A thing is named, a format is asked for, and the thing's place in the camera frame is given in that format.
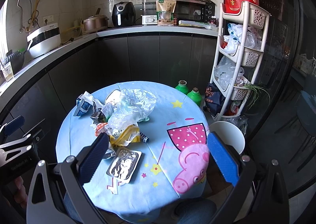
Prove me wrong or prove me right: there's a silver foil tray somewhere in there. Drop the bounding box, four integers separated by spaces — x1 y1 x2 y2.
106 147 142 184

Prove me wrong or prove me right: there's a white round trash bin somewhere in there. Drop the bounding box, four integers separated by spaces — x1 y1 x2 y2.
209 121 245 154

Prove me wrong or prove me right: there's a black air fryer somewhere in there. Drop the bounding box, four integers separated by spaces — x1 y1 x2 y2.
111 2 136 27

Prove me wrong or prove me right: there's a blue white carton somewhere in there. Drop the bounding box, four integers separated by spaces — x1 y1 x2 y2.
74 91 103 117

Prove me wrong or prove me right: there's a white small appliance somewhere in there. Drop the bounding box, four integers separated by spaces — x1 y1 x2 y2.
142 15 157 25

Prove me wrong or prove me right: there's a small black battery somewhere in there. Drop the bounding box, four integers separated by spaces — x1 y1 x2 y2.
139 132 150 143

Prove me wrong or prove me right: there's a copper cooking pot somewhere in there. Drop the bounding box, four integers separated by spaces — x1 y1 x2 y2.
83 15 109 33

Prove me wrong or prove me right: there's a green plastic bottle left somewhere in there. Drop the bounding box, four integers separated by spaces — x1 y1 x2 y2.
175 80 189 95

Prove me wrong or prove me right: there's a yellow snack wrapper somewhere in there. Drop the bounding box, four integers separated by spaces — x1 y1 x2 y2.
110 124 140 147

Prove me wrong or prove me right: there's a white black rice cooker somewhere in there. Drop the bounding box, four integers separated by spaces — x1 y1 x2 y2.
27 23 61 59

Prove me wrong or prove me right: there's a brown paper food pouch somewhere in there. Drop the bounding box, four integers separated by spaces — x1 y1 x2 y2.
156 0 176 26

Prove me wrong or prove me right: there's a white tiered storage rack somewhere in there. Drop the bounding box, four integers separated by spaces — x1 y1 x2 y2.
210 1 271 121

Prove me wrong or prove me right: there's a clear plastic bag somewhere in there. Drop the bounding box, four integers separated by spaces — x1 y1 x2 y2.
108 88 157 130

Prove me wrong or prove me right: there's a green plastic bottle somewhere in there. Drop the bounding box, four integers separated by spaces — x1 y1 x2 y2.
175 80 189 95
187 87 202 107

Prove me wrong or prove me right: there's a green plastic bottle right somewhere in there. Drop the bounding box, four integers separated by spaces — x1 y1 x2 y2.
187 87 202 107

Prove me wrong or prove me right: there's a person's left hand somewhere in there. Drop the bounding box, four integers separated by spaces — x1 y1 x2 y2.
14 176 28 209

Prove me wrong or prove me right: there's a green spider plant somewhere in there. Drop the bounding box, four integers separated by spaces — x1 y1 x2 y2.
245 83 271 109

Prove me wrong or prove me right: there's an orange white printed wrapper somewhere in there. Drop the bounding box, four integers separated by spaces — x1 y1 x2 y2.
95 123 113 137

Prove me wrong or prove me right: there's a dark blue shopping bag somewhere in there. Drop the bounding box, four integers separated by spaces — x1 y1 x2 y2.
203 83 225 116

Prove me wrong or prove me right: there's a light blue cartoon tablecloth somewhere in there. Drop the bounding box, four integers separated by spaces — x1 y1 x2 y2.
55 80 211 222

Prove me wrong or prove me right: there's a black microwave oven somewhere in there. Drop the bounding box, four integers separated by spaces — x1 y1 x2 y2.
174 0 215 24

